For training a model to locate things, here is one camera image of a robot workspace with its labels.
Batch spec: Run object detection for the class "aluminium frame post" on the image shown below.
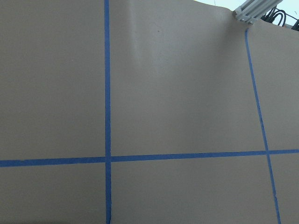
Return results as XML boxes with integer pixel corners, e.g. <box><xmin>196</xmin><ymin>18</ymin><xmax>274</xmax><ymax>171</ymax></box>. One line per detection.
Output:
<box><xmin>233</xmin><ymin>0</ymin><xmax>282</xmax><ymax>24</ymax></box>

